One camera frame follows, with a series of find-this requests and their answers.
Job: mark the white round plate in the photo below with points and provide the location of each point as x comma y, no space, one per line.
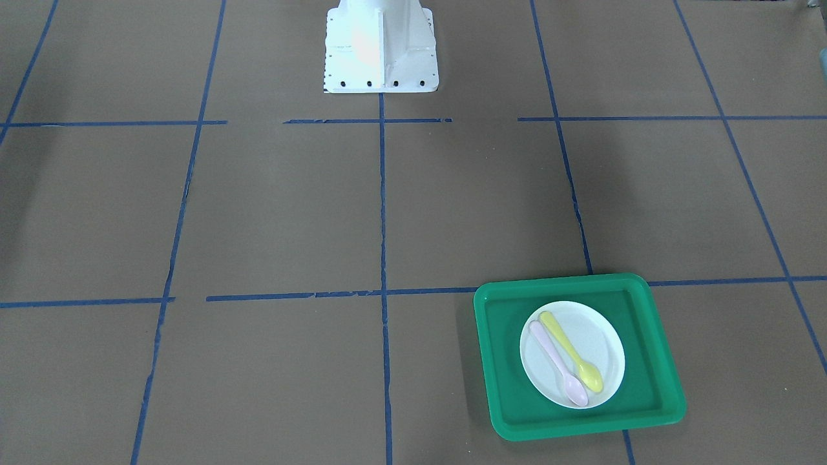
595,339

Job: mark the pink plastic spoon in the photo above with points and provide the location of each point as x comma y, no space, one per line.
571,386

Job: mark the yellow plastic spoon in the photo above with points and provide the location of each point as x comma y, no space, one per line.
588,373

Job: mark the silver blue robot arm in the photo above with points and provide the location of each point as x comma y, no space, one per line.
823,62

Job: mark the white central pillar with base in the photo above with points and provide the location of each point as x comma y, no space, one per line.
380,46

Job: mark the green plastic tray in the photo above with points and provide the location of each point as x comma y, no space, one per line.
651,393

